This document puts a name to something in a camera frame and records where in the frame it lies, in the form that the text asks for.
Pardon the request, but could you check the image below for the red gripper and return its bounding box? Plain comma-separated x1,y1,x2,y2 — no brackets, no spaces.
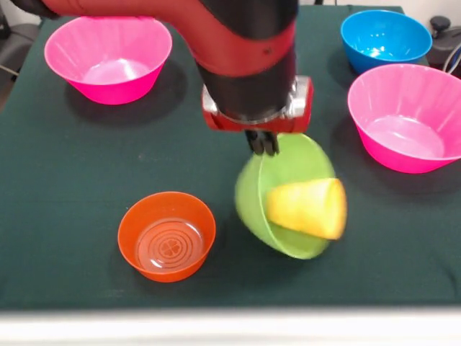
202,76,315,157

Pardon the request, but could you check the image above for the green bowl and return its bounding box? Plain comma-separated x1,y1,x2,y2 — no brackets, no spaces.
234,132,338,260

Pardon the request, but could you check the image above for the yellow cup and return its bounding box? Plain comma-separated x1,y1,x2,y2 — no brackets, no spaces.
266,177,349,241

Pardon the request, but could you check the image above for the orange bowl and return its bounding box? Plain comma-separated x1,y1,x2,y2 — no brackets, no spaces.
117,191,217,283

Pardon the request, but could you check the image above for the large pink bowl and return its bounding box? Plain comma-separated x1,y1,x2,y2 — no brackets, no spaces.
347,63,461,175
43,15,173,106

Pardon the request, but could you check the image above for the blue bowl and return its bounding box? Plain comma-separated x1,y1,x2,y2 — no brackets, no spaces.
340,9,433,75

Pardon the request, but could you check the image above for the dark green tablecloth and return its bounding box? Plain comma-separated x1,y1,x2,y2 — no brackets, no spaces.
0,2,461,311

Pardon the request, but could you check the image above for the black pedestal leg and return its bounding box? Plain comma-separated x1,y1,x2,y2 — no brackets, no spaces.
429,16,461,68

